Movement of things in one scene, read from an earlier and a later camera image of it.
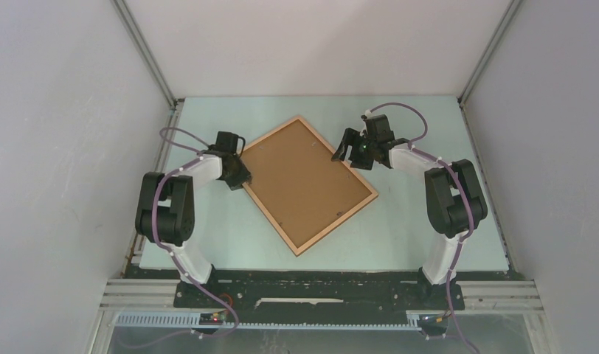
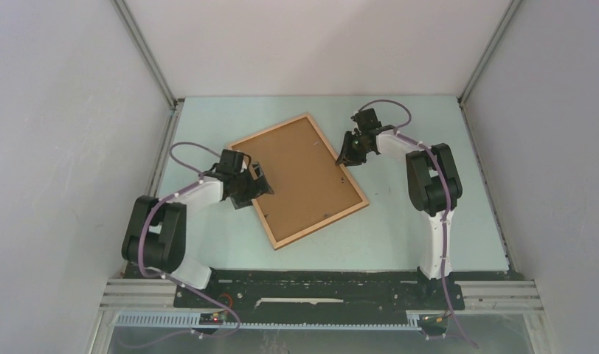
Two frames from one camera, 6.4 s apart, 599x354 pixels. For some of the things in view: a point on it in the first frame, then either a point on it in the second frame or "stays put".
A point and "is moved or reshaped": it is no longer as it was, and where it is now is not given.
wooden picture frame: (305, 193) is moved or reshaped
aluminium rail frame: (518, 298) stays put
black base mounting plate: (220, 293) stays put
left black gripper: (243, 175) → (257, 187)
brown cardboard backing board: (293, 173) is moved or reshaped
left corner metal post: (175, 105) stays put
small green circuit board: (210, 319) stays put
